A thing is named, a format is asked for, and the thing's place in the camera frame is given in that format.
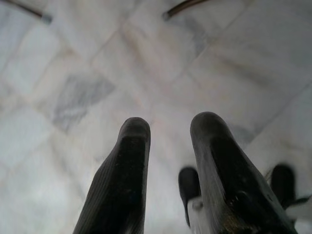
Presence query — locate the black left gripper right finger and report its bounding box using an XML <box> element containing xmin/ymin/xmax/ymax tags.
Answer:
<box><xmin>189</xmin><ymin>111</ymin><xmax>298</xmax><ymax>234</ymax></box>

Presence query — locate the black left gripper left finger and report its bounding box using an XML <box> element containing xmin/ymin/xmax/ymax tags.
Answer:
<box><xmin>72</xmin><ymin>117</ymin><xmax>151</xmax><ymax>234</ymax></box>

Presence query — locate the black left robot foot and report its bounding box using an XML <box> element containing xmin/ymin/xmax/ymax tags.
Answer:
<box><xmin>178</xmin><ymin>166</ymin><xmax>202</xmax><ymax>228</ymax></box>

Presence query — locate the black robot foot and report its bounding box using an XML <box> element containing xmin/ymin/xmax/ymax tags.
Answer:
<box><xmin>269</xmin><ymin>164</ymin><xmax>297</xmax><ymax>211</ymax></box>
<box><xmin>178</xmin><ymin>166</ymin><xmax>202</xmax><ymax>228</ymax></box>

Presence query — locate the white left robot leg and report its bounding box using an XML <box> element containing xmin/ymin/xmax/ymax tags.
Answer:
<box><xmin>186</xmin><ymin>195</ymin><xmax>208</xmax><ymax>234</ymax></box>

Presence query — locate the white robot leg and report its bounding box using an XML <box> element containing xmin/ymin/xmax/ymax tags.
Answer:
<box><xmin>285</xmin><ymin>197</ymin><xmax>312</xmax><ymax>220</ymax></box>
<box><xmin>186</xmin><ymin>195</ymin><xmax>208</xmax><ymax>234</ymax></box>

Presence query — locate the black right robot foot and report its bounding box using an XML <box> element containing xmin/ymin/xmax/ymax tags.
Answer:
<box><xmin>269</xmin><ymin>164</ymin><xmax>297</xmax><ymax>211</ymax></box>

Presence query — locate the white right robot leg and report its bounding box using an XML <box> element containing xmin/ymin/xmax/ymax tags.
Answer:
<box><xmin>285</xmin><ymin>197</ymin><xmax>312</xmax><ymax>220</ymax></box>

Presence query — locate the dark chair leg grey tip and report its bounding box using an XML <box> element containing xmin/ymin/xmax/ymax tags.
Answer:
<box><xmin>21</xmin><ymin>2</ymin><xmax>53</xmax><ymax>25</ymax></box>
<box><xmin>162</xmin><ymin>0</ymin><xmax>213</xmax><ymax>20</ymax></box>

